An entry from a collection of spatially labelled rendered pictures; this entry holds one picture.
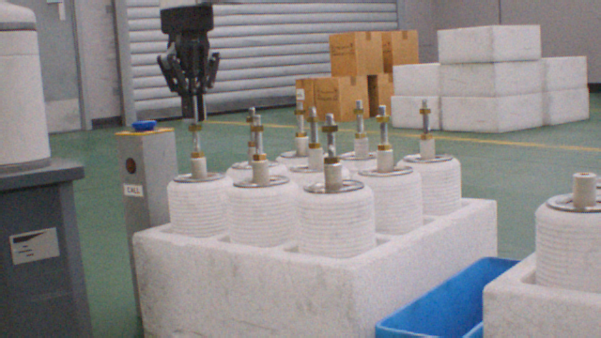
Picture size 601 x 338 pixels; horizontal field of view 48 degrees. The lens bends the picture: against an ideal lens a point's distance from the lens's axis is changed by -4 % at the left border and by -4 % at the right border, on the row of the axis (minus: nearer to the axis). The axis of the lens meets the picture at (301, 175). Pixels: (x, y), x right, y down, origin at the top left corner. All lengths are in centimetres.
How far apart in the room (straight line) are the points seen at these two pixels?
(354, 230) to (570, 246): 27
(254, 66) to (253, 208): 578
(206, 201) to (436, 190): 32
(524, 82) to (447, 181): 281
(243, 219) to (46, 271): 26
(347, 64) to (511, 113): 156
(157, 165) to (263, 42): 561
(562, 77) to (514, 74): 40
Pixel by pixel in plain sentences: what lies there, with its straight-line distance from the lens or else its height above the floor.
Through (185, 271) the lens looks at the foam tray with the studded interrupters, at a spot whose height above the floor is 14.
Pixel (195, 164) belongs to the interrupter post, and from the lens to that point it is 100.
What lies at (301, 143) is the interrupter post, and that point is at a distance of 117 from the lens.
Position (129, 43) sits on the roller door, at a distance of 611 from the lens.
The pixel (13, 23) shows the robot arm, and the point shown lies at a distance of 90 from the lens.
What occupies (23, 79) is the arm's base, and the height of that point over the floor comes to 41.
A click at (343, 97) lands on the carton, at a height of 17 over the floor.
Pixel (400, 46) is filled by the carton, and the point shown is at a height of 49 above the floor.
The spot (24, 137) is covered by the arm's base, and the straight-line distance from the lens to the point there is 90.
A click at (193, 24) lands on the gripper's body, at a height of 47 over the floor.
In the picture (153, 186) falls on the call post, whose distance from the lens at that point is 114.
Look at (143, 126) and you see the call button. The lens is 115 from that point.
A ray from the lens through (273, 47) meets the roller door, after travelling 677.
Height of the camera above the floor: 40
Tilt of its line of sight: 9 degrees down
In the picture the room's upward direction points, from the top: 4 degrees counter-clockwise
